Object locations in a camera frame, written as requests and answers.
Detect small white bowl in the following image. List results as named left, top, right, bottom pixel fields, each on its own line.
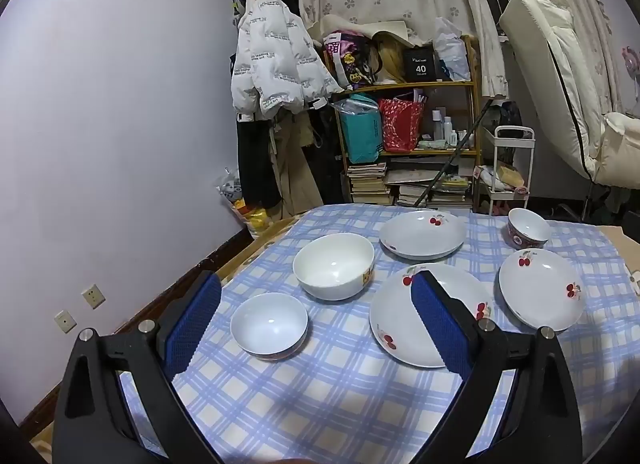
left=230, top=292, right=309, bottom=361

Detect white trolley cart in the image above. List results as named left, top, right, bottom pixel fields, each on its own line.
left=472, top=125, right=536, bottom=217

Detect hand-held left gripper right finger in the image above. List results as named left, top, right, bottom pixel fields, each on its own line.
left=410, top=270, right=583, bottom=464

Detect black rod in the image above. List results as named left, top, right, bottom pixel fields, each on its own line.
left=412, top=99, right=501, bottom=207

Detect large white bowl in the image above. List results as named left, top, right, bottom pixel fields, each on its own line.
left=292, top=233, right=376, bottom=301

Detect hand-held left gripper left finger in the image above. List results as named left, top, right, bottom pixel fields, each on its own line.
left=52, top=270, right=223, bottom=464

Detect tan paper packet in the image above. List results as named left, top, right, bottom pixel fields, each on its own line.
left=492, top=164, right=526, bottom=190

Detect colourful printed bag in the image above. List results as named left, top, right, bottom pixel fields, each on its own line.
left=322, top=30, right=381, bottom=90

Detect wooden shelf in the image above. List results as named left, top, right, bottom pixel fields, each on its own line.
left=322, top=34, right=483, bottom=210

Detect teal bag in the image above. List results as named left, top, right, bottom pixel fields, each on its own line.
left=334, top=94, right=383, bottom=165

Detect black hanging coat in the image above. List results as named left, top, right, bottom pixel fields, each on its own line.
left=305, top=104, right=348, bottom=205

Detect pile of magazines and papers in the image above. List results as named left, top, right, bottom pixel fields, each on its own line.
left=395, top=169, right=473, bottom=209

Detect yellow bag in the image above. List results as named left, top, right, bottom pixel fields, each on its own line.
left=232, top=196, right=273, bottom=240

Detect black hanging pants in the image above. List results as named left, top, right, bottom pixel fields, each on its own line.
left=236, top=114, right=281, bottom=210

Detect blue checkered tablecloth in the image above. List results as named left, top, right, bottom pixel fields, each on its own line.
left=117, top=204, right=640, bottom=464

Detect cream recliner chair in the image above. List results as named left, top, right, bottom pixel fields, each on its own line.
left=498, top=0, right=640, bottom=190

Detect row of white cosmetic bottles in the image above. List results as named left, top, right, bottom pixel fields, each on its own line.
left=431, top=109, right=468, bottom=147

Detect tan paper bag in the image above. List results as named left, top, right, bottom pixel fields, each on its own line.
left=375, top=31, right=411, bottom=85

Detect white plastic bag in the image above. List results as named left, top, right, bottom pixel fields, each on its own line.
left=432, top=16, right=472, bottom=82

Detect beige hanging pants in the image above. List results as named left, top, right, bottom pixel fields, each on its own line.
left=270, top=109, right=326, bottom=217

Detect black box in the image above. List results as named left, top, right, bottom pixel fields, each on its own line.
left=402, top=45, right=438, bottom=82

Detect large white cherry plate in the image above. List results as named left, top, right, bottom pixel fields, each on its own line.
left=369, top=263, right=496, bottom=369

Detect black bag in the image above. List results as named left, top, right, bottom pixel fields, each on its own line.
left=487, top=100, right=523, bottom=140

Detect red patterned bag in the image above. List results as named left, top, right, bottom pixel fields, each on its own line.
left=377, top=98, right=426, bottom=152

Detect stack of old books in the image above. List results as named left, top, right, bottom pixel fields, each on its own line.
left=346, top=162, right=393, bottom=205

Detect printed plastic bag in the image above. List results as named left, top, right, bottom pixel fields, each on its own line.
left=216, top=169, right=246, bottom=205

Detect white puffer jacket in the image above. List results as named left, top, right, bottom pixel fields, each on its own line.
left=230, top=0, right=346, bottom=120

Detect small red patterned bowl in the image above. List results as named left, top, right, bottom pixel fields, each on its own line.
left=507, top=208, right=552, bottom=250

